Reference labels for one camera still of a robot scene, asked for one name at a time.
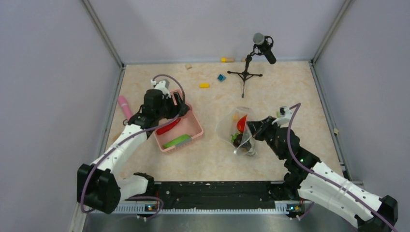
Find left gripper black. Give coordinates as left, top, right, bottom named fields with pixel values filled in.
left=156, top=91, right=190, bottom=119

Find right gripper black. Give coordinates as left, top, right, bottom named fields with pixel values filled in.
left=246, top=116, right=285, bottom=160

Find red toy chili pepper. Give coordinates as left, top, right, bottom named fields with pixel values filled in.
left=156, top=118, right=181, bottom=135

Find dark purple toy mangosteen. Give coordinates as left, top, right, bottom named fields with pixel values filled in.
left=231, top=133, right=254, bottom=156

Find clear dotted zip top bag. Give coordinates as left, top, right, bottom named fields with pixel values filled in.
left=216, top=106, right=256, bottom=155

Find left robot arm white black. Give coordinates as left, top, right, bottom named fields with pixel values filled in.
left=77, top=89, right=189, bottom=214

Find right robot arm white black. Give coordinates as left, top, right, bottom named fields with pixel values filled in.
left=246, top=116, right=398, bottom=232

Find pink perforated plastic basket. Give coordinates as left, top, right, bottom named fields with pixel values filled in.
left=154, top=101, right=204, bottom=153

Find green toy cucumber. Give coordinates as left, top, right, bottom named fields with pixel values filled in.
left=163, top=134, right=191, bottom=148

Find yellow rectangular block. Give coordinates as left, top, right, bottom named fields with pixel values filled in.
left=199, top=83, right=210, bottom=88

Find pink cylindrical tube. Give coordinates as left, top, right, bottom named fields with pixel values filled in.
left=117, top=95, right=133, bottom=120

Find black microphone tripod stand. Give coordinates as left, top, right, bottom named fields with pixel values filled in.
left=227, top=48, right=263, bottom=98

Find blue square block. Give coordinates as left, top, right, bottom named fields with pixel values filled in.
left=217, top=74, right=226, bottom=82

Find yellow and wood cylinder block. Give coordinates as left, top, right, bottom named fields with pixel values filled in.
left=220, top=57, right=235, bottom=63

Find black microphone with grey head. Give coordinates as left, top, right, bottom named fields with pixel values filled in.
left=253, top=33, right=277, bottom=65

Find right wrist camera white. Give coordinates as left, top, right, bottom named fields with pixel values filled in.
left=275, top=106, right=293, bottom=126

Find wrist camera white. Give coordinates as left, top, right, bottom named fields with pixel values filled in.
left=275, top=106, right=293, bottom=126
left=151, top=79, right=171, bottom=98

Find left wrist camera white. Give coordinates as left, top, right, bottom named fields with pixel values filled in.
left=151, top=79, right=171, bottom=98

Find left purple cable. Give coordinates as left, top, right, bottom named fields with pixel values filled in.
left=80, top=74, right=187, bottom=215

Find purple cable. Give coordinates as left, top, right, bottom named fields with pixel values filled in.
left=286, top=102, right=398, bottom=232
left=80, top=74, right=187, bottom=215

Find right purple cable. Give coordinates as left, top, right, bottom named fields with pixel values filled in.
left=286, top=102, right=398, bottom=232

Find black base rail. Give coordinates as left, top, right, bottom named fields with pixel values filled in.
left=147, top=181, right=290, bottom=210

